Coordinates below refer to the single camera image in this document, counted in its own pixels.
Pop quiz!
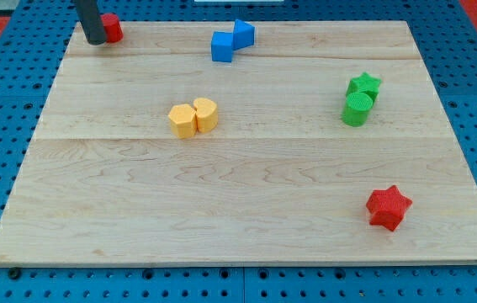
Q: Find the red cylinder block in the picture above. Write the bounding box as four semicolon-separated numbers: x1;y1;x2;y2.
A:
100;13;124;43

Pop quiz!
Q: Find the green star block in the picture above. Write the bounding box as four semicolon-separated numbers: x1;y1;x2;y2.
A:
345;72;382;102

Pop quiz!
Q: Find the red star block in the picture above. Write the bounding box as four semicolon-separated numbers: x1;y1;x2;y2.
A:
366;185;413;231

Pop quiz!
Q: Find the light wooden board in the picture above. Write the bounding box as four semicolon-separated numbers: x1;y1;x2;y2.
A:
0;21;477;268

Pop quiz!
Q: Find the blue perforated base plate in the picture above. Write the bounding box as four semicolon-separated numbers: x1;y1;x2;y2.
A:
0;0;477;302

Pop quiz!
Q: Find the yellow heart block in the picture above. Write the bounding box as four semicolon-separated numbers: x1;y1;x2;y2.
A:
193;98;219;133

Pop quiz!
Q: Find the blue cube block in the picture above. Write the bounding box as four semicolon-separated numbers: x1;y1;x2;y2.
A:
210;31;234;62

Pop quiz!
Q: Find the blue triangle block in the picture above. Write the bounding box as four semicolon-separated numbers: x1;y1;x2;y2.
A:
233;19;256;51

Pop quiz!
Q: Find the yellow hexagon block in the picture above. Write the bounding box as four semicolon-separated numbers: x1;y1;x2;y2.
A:
168;104;197;139

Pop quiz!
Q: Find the green cylinder block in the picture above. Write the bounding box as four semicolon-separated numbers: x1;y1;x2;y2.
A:
341;92;374;127

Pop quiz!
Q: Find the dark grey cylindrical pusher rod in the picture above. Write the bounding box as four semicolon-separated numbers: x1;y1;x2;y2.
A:
73;0;107;45

